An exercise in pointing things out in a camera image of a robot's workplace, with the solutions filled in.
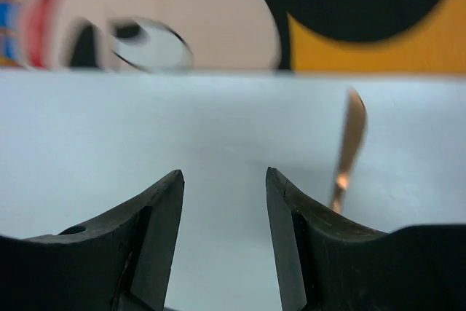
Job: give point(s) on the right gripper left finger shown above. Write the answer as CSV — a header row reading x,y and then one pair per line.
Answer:
x,y
119,260

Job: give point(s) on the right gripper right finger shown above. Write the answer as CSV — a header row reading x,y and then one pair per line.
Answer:
x,y
327,262

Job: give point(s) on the yellow cartoon mouse placemat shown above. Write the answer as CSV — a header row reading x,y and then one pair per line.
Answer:
x,y
296,35

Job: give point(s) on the copper knife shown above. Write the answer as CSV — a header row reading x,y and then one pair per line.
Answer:
x,y
353,134

